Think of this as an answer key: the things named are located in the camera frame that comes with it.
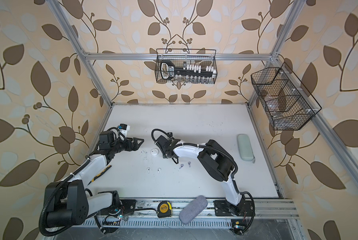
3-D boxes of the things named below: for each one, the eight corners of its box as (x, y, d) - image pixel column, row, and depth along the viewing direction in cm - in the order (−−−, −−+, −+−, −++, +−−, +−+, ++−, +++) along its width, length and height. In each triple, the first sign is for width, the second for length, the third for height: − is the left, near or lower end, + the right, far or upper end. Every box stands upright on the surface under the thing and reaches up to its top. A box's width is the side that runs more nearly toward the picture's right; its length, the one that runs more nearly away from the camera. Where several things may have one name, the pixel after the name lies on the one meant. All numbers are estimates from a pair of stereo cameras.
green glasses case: (242, 162, 91) (243, 160, 89) (235, 136, 104) (236, 134, 101) (254, 162, 91) (256, 160, 89) (246, 136, 104) (247, 134, 101)
